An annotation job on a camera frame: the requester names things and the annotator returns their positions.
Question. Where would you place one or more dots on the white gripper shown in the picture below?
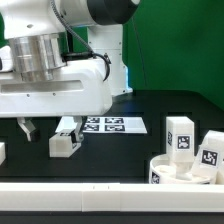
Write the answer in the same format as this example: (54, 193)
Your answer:
(78, 89)

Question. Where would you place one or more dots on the white round stool seat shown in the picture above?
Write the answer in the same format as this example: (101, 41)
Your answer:
(163, 171)

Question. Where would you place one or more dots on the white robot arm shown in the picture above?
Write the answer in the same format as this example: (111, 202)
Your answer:
(37, 79)

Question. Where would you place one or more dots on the paper sheet with markers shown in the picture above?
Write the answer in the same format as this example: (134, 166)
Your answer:
(108, 124)

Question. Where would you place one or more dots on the white left border rail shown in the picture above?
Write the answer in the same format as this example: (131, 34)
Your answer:
(2, 152)

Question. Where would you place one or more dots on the white border rail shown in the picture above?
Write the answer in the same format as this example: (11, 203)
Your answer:
(2, 152)
(94, 197)

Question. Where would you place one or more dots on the white front border rail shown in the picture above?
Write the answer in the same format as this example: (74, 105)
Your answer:
(94, 197)

